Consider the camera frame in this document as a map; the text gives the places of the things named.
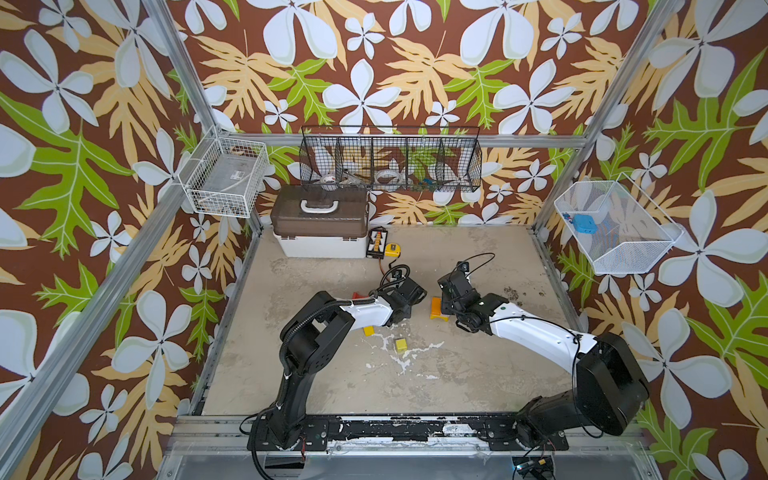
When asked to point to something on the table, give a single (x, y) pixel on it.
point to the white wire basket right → (614, 226)
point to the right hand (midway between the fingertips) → (449, 296)
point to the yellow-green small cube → (401, 345)
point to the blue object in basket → (584, 223)
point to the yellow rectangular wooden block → (432, 317)
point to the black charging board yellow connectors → (377, 239)
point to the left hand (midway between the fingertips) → (397, 299)
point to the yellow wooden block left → (369, 330)
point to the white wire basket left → (224, 176)
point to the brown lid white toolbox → (320, 221)
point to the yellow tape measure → (392, 250)
